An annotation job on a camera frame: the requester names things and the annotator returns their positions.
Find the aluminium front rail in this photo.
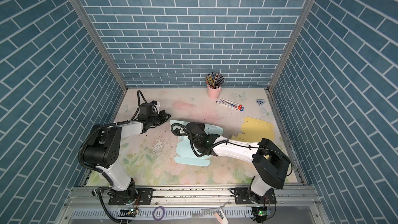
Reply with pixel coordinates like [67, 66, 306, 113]
[54, 185, 330, 224]

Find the left green circuit board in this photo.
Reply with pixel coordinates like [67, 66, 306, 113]
[117, 208, 140, 219]

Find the light blue paper box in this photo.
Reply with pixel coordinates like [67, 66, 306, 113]
[170, 119, 224, 167]

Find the bundle of coloured pencils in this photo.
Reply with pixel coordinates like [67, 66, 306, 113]
[205, 72, 224, 89]

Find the right green circuit board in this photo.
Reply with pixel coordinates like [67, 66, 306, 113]
[251, 207, 272, 224]

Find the green circuit board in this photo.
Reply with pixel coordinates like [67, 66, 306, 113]
[251, 207, 272, 224]
[117, 208, 140, 219]

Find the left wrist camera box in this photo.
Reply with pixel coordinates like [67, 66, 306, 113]
[151, 101, 160, 113]

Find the yellow flat paper box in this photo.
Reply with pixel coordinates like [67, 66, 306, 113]
[232, 117, 275, 143]

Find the purple tape ring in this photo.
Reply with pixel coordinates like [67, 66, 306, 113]
[152, 206, 166, 222]

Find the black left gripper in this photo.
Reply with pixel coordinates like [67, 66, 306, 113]
[147, 110, 171, 127]

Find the white blue pencil box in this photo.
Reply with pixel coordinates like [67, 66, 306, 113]
[216, 98, 244, 112]

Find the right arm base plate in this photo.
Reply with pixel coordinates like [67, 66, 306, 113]
[230, 187, 277, 204]

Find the pink metal pencil bucket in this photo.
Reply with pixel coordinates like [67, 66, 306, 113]
[207, 86, 221, 100]

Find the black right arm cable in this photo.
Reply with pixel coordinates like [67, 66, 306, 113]
[170, 122, 293, 177]

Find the white pink clip tool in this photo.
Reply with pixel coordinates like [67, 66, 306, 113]
[202, 201, 230, 224]

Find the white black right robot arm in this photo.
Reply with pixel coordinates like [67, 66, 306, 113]
[177, 122, 291, 198]

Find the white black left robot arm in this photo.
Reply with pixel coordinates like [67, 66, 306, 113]
[77, 101, 171, 205]

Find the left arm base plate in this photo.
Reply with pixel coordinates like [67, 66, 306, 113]
[107, 188, 154, 206]

